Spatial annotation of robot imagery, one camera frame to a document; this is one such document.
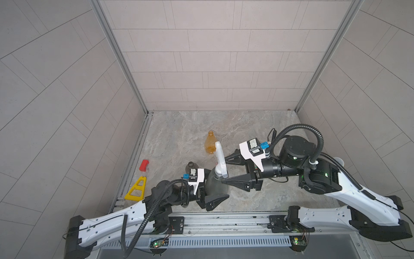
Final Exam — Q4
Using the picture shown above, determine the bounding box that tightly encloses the clear grey spray bottle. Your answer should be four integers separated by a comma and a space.
205, 169, 229, 196

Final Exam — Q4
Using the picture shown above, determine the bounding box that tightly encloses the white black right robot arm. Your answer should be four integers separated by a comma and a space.
215, 136, 413, 242

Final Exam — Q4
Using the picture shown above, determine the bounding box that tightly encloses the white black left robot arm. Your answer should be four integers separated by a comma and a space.
63, 179, 229, 259

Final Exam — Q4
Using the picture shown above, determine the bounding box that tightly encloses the orange translucent spray bottle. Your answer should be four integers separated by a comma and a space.
204, 131, 217, 154

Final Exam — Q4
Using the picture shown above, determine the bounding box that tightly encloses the dark grey spray bottle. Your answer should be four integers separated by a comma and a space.
185, 161, 199, 174

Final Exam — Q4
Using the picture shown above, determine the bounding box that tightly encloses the yellow triangular spray nozzle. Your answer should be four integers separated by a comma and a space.
125, 177, 147, 202

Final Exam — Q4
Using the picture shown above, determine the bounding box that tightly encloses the red spray nozzle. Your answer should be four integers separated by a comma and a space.
139, 159, 149, 172

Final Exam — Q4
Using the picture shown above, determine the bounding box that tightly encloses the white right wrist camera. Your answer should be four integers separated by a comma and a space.
239, 138, 267, 172

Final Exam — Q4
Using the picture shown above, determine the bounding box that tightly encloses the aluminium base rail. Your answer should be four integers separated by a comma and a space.
96, 210, 360, 251

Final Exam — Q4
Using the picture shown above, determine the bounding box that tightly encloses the black corrugated left cable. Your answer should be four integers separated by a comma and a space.
120, 178, 190, 259

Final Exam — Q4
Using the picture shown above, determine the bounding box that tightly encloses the black corrugated cable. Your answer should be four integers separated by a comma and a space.
120, 178, 190, 259
268, 123, 376, 200

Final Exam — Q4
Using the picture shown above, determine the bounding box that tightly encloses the black corrugated right cable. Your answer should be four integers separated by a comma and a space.
268, 123, 376, 200

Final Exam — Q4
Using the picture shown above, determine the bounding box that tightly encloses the aluminium corner frame post right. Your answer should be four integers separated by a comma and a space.
295, 0, 364, 114

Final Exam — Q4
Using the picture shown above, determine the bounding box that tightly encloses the aluminium corner frame post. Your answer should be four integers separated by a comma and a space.
295, 0, 364, 114
89, 0, 149, 117

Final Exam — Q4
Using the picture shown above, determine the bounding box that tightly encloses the aluminium corner frame post left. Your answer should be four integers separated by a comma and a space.
89, 0, 149, 117

